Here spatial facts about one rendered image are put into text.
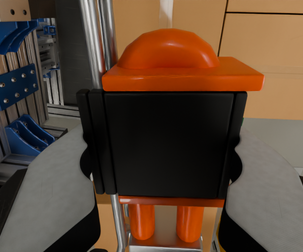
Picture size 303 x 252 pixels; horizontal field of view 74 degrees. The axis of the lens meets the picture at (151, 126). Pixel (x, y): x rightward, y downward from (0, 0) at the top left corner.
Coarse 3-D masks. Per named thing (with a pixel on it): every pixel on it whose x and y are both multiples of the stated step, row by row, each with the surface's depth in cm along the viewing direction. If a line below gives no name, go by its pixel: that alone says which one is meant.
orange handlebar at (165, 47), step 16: (160, 32) 10; (176, 32) 10; (192, 32) 10; (128, 48) 10; (144, 48) 10; (160, 48) 10; (176, 48) 10; (192, 48) 10; (208, 48) 10; (128, 64) 10; (144, 64) 10; (160, 64) 10; (176, 64) 10; (192, 64) 10; (208, 64) 10; (128, 208) 16; (144, 208) 15; (192, 208) 15; (144, 224) 16; (176, 224) 17; (192, 224) 16; (192, 240) 17
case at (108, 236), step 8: (104, 192) 64; (96, 200) 61; (104, 200) 61; (104, 208) 61; (208, 208) 58; (216, 208) 58; (104, 216) 63; (112, 216) 63; (208, 216) 60; (104, 224) 65; (112, 224) 64; (208, 224) 62; (104, 232) 67; (112, 232) 66; (208, 232) 64; (104, 240) 69; (112, 240) 69; (128, 240) 68; (208, 240) 65; (104, 248) 71; (112, 248) 71; (128, 248) 70; (208, 248) 68
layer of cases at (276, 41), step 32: (128, 0) 70; (160, 0) 69; (192, 0) 69; (224, 0) 68; (256, 0) 68; (288, 0) 67; (128, 32) 75; (224, 32) 73; (256, 32) 72; (288, 32) 71; (256, 64) 77; (288, 64) 77; (256, 96) 83; (288, 96) 82
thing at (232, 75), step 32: (224, 64) 11; (128, 96) 10; (160, 96) 9; (192, 96) 9; (224, 96) 9; (128, 128) 10; (160, 128) 10; (192, 128) 10; (224, 128) 10; (128, 160) 11; (160, 160) 11; (192, 160) 11; (224, 160) 11; (128, 192) 13; (160, 192) 12; (192, 192) 12; (224, 192) 12
